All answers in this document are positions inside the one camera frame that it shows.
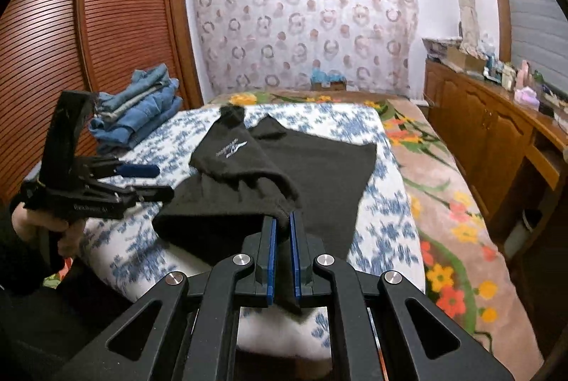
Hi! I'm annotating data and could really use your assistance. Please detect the grey roller blind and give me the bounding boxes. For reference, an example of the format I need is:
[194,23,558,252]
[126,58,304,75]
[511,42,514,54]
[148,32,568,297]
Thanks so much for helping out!
[492,0,568,98]

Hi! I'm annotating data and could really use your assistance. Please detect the black pants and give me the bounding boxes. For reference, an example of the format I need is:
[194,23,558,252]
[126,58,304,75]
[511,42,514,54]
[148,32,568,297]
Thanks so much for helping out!
[153,105,378,316]

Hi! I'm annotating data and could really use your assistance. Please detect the folded light blue jeans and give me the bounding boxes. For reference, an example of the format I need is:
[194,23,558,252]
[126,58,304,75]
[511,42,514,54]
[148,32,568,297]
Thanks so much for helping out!
[95,64,178,118]

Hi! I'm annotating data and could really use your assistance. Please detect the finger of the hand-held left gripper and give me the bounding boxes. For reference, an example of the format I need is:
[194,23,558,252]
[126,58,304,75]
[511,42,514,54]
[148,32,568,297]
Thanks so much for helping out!
[94,158,161,178]
[94,183,175,203]

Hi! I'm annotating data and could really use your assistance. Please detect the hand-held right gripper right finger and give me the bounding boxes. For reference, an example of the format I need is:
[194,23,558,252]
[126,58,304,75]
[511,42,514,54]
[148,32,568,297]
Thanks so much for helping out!
[288,212,511,381]

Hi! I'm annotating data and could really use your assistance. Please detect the beige floral blanket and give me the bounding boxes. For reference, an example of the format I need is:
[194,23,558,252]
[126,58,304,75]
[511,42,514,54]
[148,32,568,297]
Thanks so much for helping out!
[208,90,544,373]

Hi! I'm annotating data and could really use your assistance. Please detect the person's left hand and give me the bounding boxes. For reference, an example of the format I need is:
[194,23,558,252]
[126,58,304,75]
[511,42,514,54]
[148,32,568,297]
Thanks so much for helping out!
[11,205,86,258]

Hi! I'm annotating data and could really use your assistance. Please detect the clutter of toiletries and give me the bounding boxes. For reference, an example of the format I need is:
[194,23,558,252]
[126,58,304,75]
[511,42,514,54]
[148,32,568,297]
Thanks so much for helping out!
[421,33,568,120]

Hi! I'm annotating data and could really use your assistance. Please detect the ring patterned curtain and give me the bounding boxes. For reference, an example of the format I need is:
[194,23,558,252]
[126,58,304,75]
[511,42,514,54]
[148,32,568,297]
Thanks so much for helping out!
[191,0,420,98]

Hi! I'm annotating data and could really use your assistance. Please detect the cardboard box with blue items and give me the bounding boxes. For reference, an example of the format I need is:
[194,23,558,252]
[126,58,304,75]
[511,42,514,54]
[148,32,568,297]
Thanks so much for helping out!
[311,68,348,92]

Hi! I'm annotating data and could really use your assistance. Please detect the wooden cabinet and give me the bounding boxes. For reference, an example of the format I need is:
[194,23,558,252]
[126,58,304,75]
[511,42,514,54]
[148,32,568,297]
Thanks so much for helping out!
[424,57,568,320]

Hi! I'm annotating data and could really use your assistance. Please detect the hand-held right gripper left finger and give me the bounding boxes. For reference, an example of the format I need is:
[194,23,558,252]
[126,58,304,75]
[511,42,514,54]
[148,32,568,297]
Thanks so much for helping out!
[51,216,279,381]

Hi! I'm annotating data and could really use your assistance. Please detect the wooden louvered wardrobe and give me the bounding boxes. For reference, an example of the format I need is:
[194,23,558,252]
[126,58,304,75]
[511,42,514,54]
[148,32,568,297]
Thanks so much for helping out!
[0,0,205,204]

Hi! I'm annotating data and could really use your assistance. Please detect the blue floral bed cloth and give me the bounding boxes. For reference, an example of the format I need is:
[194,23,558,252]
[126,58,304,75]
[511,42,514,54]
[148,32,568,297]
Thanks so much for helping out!
[24,104,427,364]

